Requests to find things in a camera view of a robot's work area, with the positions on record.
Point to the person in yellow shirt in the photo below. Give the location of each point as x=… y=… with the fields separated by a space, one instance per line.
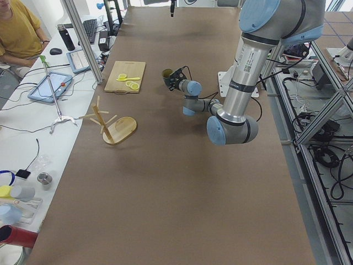
x=22 y=37

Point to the wooden cup rack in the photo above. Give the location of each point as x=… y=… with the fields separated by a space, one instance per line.
x=113 y=131

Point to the black keyboard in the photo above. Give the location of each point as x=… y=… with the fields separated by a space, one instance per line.
x=90 y=27

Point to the small metal tin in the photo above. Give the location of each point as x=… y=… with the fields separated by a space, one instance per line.
x=44 y=178

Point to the bamboo cutting board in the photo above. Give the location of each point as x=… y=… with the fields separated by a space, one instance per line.
x=132 y=69

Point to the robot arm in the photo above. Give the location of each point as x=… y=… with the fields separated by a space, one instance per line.
x=264 y=25

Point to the yellow plastic knife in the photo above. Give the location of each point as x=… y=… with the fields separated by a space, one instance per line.
x=128 y=79

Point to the teal blue mug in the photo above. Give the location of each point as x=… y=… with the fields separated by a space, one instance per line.
x=166 y=74

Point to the yellow cup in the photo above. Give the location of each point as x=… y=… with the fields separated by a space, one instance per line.
x=5 y=191

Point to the black computer mouse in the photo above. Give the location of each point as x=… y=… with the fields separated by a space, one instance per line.
x=55 y=51

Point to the lemon slice lower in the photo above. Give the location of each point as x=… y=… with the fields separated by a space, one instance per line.
x=132 y=85

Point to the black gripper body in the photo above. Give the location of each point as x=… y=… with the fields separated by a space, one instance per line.
x=174 y=81

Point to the aluminium frame post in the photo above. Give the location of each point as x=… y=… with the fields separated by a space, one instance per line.
x=83 y=39

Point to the black water bottle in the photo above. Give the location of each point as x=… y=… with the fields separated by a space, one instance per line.
x=65 y=37

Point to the metal rod stand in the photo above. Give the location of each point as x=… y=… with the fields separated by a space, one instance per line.
x=61 y=118

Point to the red cylinder cup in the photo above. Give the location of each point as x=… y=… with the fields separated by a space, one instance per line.
x=16 y=236

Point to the grey cup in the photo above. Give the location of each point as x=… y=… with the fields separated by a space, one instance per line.
x=22 y=193

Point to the lemon slice front pair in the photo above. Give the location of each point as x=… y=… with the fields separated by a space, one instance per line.
x=122 y=77

